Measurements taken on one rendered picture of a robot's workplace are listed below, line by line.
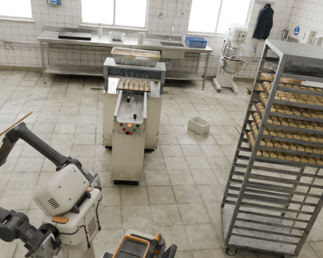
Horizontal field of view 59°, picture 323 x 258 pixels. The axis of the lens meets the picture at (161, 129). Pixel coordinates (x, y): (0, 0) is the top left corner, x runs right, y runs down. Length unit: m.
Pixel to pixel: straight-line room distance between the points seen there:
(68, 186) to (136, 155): 1.78
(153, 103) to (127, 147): 0.77
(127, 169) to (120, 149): 0.27
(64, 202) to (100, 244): 1.49
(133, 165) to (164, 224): 0.71
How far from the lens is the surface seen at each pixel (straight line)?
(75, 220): 1.39
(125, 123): 2.87
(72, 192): 1.39
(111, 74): 3.52
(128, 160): 3.14
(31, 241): 1.37
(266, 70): 2.42
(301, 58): 1.98
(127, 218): 3.01
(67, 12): 6.56
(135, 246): 1.62
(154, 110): 3.60
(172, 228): 2.97
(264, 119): 2.07
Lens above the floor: 2.17
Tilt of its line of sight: 28 degrees down
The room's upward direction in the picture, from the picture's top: 7 degrees clockwise
